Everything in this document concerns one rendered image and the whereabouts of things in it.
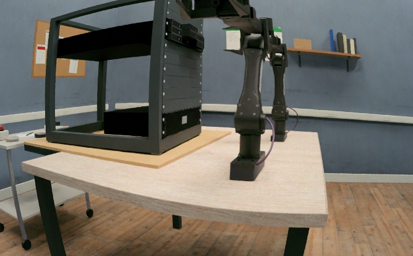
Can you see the tan wooden board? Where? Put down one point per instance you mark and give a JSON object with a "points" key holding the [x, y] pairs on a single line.
{"points": [[133, 157]]}

